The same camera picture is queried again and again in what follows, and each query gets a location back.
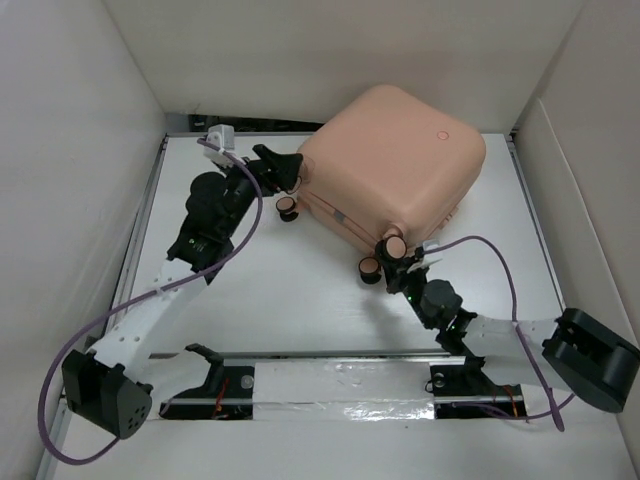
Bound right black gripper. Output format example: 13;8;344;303
378;256;434;330

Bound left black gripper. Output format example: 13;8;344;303
221;146;305;237

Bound pink hard-shell suitcase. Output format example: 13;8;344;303
276;85;486;284

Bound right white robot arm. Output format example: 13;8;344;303
383;259;639;413

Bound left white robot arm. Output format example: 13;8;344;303
61;144;303;440

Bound background electronics box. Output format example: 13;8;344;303
188;114;209;132

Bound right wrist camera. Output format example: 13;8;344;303
408;239;443;273

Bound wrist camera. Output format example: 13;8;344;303
204;124;235;165
408;239;443;273

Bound aluminium rail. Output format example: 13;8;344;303
159;349;531;409

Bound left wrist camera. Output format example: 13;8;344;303
204;124;235;165

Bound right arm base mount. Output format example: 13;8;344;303
424;357;527;420

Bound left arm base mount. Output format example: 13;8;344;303
159;343;255;421

